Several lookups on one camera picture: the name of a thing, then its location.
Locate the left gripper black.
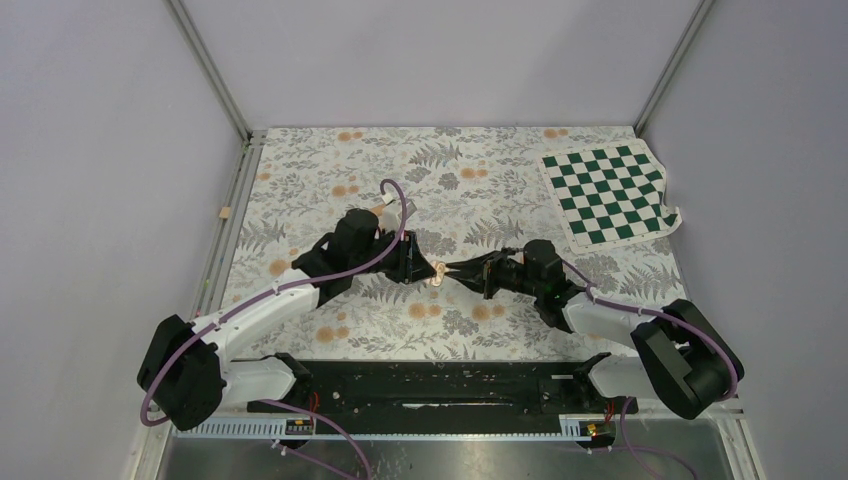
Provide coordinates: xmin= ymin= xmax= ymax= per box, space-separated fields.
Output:
xmin=352 ymin=227 xmax=437 ymax=285

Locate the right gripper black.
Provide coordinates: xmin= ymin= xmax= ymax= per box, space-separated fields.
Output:
xmin=446 ymin=247 xmax=543 ymax=299

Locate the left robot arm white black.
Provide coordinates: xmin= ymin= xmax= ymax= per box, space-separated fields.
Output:
xmin=137 ymin=209 xmax=437 ymax=430

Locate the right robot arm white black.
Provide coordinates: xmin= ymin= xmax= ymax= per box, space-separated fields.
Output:
xmin=445 ymin=240 xmax=744 ymax=420

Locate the floral patterned table mat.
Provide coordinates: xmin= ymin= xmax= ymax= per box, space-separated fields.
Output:
xmin=223 ymin=127 xmax=685 ymax=361

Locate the green white checkered mat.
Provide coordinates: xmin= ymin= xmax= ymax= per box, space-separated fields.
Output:
xmin=536 ymin=139 xmax=683 ymax=254

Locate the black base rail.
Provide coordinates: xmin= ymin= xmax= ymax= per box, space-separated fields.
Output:
xmin=283 ymin=355 xmax=638 ymax=435

